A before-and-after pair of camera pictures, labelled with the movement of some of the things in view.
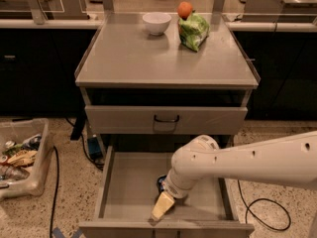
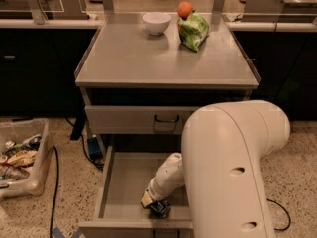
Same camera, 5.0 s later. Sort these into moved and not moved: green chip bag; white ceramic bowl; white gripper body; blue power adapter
Moved: white gripper body
Not moved: green chip bag; white ceramic bowl; blue power adapter
